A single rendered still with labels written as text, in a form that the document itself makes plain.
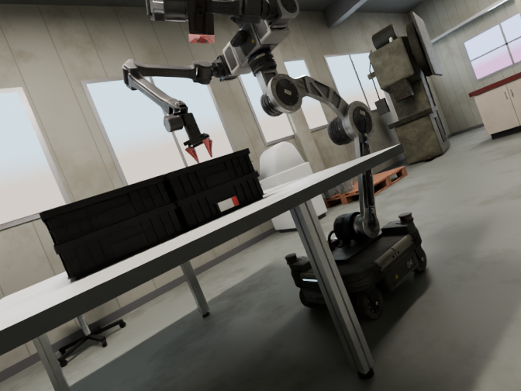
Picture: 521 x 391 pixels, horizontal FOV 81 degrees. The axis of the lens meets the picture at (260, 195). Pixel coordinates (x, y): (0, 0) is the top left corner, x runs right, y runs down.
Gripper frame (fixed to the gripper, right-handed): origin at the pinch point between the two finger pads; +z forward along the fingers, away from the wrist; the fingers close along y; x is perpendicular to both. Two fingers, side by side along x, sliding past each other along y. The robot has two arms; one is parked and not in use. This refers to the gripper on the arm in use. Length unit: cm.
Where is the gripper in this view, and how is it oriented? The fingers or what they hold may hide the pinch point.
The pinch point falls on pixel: (204, 158)
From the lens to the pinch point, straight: 132.1
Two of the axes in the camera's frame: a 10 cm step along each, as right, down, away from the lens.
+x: 1.7, -1.0, 9.8
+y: 9.1, -3.7, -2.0
